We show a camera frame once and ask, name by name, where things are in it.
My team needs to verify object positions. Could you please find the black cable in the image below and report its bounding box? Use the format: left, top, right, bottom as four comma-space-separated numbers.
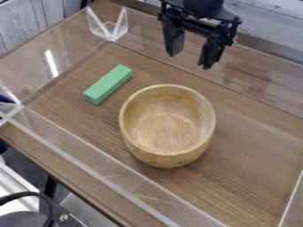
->
0, 191, 57, 227

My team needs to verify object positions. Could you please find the green rectangular block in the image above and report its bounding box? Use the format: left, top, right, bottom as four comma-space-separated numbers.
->
83, 65, 133, 106

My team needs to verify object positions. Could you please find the clear acrylic tray enclosure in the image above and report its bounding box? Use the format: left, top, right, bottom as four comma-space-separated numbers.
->
0, 3, 303, 227

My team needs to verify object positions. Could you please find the brown wooden bowl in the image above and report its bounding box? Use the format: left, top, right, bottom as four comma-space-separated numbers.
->
119, 84, 215, 168

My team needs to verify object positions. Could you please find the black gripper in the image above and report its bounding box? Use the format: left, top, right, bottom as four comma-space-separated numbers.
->
159, 0, 243, 70

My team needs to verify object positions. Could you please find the grey metal base plate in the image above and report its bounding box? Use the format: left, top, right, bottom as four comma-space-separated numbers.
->
0, 207, 87, 227

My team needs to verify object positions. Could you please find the black table leg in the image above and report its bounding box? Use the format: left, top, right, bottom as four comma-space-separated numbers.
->
45, 176, 58, 199

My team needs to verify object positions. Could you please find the clear acrylic corner bracket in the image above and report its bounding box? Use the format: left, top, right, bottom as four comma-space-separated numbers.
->
86, 7, 129, 42

